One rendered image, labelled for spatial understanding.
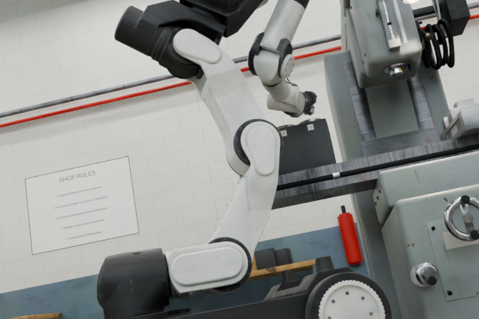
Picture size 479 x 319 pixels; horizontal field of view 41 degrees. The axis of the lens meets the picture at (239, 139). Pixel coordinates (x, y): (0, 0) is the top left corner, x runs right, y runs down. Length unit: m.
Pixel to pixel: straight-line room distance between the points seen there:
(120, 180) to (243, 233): 5.30
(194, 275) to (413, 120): 1.41
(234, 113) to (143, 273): 0.51
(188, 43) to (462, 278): 1.00
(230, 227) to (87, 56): 5.92
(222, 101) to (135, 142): 5.23
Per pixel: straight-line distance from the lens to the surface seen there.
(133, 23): 1.90
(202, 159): 6.80
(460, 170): 2.12
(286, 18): 1.99
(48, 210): 7.27
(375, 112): 2.79
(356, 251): 6.38
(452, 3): 2.80
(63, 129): 7.38
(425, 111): 2.80
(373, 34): 2.40
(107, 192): 7.04
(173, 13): 1.92
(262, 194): 1.77
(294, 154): 2.34
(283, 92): 2.10
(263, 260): 6.04
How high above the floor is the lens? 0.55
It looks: 15 degrees up
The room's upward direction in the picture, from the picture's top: 11 degrees counter-clockwise
